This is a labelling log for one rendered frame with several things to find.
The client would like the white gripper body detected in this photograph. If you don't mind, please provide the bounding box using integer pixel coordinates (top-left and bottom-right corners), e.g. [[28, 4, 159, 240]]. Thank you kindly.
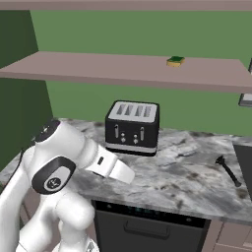
[[108, 158, 136, 185]]

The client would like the black dish brush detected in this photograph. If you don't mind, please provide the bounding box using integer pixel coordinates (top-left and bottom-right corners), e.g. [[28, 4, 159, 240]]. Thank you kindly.
[[215, 155, 242, 188]]

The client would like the green and yellow sponge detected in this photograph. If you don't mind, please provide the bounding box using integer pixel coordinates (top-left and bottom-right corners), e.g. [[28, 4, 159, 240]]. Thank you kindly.
[[165, 55, 186, 68]]

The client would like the dark sink basin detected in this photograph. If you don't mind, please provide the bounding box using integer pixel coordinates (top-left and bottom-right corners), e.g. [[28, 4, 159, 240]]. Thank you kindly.
[[232, 143, 252, 202]]

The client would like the taupe cabinet drawer front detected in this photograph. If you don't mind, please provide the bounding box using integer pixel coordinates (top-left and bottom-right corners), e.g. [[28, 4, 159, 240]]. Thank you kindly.
[[213, 221, 252, 252]]

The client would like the black four-slot toaster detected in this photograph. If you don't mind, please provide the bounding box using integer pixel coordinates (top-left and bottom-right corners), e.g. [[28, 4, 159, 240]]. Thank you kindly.
[[104, 99, 160, 158]]

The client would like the black dishwasher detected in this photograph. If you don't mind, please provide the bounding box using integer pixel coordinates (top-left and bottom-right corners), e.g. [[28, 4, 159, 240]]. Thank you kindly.
[[91, 200, 211, 252]]

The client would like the grey range hood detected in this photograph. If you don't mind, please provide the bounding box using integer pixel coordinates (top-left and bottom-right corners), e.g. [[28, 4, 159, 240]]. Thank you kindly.
[[237, 58, 252, 108]]

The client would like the taupe ceiling shelf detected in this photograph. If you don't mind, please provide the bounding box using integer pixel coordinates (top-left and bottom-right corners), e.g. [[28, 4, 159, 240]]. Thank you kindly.
[[0, 0, 252, 12]]

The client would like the black dishwasher handle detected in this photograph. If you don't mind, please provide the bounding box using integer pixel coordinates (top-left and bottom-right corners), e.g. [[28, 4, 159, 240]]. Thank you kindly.
[[123, 219, 171, 240]]

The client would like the taupe wall shelf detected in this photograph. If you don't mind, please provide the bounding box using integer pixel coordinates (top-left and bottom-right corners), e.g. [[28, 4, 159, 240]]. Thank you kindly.
[[0, 50, 252, 95]]

